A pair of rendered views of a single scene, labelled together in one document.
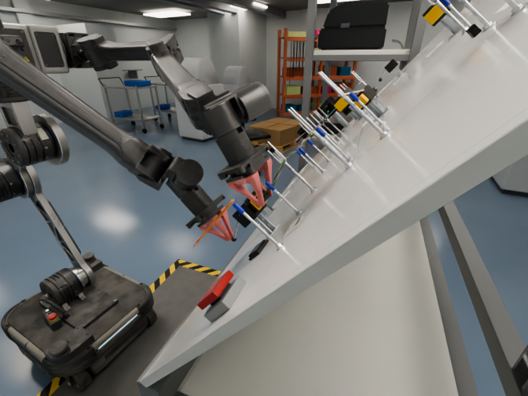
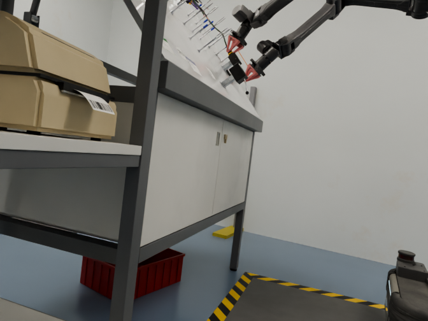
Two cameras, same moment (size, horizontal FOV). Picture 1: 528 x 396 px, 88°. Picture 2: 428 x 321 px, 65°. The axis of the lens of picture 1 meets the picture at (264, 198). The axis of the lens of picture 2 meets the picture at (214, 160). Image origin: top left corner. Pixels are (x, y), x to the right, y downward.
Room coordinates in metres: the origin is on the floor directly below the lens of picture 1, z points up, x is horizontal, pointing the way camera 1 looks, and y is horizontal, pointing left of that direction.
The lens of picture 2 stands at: (2.21, -0.08, 0.67)
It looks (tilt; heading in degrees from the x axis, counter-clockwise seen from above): 2 degrees down; 178
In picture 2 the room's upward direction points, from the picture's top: 7 degrees clockwise
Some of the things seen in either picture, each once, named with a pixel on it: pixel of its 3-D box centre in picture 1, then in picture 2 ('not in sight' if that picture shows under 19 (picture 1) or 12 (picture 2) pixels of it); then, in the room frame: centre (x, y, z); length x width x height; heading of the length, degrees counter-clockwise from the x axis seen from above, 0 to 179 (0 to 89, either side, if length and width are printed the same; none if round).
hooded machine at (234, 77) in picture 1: (238, 93); not in sight; (7.42, 0.66, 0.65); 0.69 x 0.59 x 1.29; 152
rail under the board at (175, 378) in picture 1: (262, 235); (228, 111); (0.85, 0.01, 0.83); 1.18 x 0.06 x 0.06; 159
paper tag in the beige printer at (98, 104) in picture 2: not in sight; (94, 102); (1.62, -0.27, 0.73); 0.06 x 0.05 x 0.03; 162
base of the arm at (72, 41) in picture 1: (86, 50); not in sight; (1.18, 0.68, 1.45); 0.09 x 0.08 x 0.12; 152
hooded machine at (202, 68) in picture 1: (199, 100); not in sight; (5.62, 1.24, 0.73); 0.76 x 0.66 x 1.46; 152
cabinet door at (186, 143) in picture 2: not in sight; (189, 168); (1.10, -0.11, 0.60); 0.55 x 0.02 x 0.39; 159
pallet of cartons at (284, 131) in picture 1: (279, 133); not in sight; (5.09, -0.28, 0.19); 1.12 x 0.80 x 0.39; 152
